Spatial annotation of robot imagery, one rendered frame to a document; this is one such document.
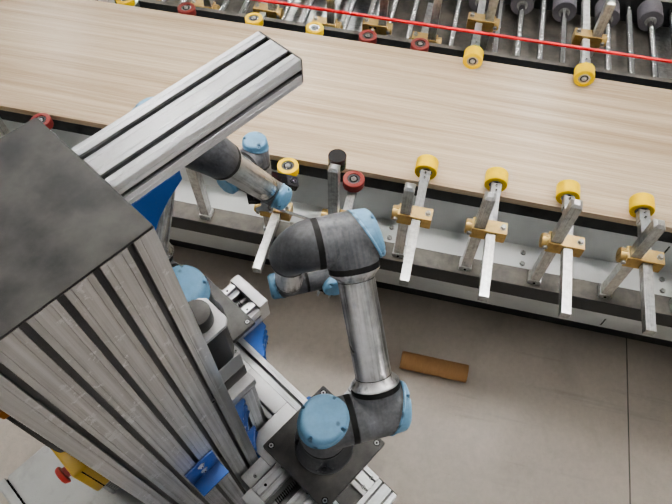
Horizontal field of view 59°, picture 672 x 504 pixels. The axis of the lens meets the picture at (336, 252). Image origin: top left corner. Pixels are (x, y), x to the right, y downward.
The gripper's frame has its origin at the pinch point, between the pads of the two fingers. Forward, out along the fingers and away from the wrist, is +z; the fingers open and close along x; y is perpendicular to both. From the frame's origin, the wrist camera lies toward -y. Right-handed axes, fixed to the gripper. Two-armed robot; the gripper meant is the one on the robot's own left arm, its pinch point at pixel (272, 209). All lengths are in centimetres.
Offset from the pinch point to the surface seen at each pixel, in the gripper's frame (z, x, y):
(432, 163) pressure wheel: -4, -11, -58
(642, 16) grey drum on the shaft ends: 12, -101, -180
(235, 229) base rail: 23.9, -10.0, 15.6
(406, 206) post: -7.5, 9.5, -44.4
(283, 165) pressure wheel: 3.3, -22.1, -5.3
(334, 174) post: -17.1, 1.2, -21.4
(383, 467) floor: 94, 70, -34
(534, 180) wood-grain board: 4, -5, -96
